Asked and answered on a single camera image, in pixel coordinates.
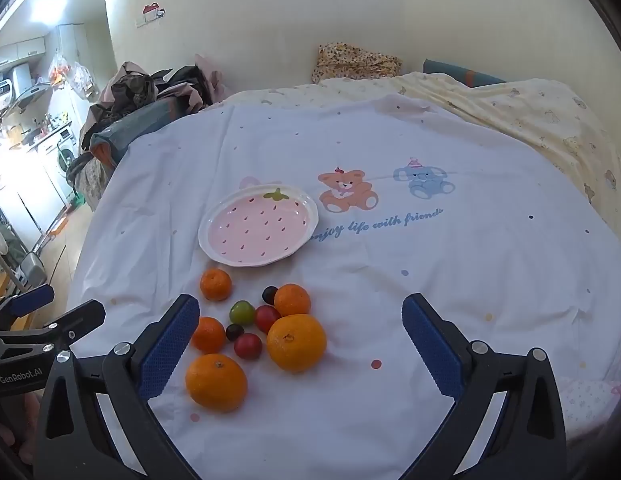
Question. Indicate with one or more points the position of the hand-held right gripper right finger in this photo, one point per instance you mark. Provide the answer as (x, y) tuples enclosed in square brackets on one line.
[(433, 347)]

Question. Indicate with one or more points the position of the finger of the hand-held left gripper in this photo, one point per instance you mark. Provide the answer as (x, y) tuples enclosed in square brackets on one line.
[(33, 299), (78, 317)]

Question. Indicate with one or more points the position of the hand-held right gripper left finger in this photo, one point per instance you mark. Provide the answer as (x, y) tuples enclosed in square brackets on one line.
[(168, 350)]

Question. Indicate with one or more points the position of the small orange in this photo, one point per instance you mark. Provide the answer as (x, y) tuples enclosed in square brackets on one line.
[(216, 284), (292, 300), (210, 336)]

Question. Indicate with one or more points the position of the large orange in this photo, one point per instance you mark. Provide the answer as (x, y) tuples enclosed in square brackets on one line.
[(216, 382), (296, 342)]

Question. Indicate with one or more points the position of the red cherry tomato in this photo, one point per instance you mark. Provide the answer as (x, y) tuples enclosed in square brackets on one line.
[(267, 318), (248, 346)]

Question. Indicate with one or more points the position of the pink strawberry plate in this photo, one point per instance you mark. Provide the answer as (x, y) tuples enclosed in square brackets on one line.
[(250, 225)]

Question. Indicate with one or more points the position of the person's left hand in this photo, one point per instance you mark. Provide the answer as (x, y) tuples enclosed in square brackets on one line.
[(3, 437)]

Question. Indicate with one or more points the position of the grey folding stool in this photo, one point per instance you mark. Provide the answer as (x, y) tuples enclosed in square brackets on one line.
[(30, 270)]

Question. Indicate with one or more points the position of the dark grape, lower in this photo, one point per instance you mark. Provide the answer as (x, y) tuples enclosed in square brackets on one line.
[(234, 331)]

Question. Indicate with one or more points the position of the dark grape, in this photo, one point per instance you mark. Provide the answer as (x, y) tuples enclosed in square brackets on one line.
[(269, 293), (234, 331)]

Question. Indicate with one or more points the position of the green cherry tomato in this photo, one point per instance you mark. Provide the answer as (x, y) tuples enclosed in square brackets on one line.
[(242, 312)]

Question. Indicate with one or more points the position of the white printed blanket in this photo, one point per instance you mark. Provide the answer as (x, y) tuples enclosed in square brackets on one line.
[(365, 270)]

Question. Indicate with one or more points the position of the dark grape, upper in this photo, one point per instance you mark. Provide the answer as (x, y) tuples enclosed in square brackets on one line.
[(269, 293)]

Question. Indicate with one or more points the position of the white washing machine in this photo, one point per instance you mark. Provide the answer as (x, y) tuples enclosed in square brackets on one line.
[(65, 157)]

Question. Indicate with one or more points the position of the pink patterned pillow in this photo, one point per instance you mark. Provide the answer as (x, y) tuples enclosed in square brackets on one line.
[(585, 402)]

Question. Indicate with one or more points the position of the white water heater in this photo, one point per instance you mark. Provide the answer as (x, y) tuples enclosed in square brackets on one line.
[(9, 87)]

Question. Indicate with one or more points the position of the clear plastic bag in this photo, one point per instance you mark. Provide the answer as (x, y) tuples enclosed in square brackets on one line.
[(83, 80)]

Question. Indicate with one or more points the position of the plastic bag with orange contents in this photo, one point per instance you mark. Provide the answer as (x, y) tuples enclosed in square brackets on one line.
[(60, 67)]

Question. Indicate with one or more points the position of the pile of clothes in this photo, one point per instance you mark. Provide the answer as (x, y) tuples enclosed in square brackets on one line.
[(135, 85)]

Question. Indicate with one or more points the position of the white kitchen cabinets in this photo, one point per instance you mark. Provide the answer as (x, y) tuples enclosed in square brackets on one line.
[(23, 50)]

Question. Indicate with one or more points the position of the yellow printed quilt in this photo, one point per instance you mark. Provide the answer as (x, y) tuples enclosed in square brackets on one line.
[(540, 110)]

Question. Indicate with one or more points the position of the teal pillow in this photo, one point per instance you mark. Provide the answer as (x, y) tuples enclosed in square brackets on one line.
[(460, 74)]

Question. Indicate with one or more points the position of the floral cloth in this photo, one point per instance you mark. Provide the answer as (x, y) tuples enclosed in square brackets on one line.
[(353, 62)]

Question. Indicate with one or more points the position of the red and white wall fixture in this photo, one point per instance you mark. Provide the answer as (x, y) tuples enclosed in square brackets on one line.
[(153, 11)]

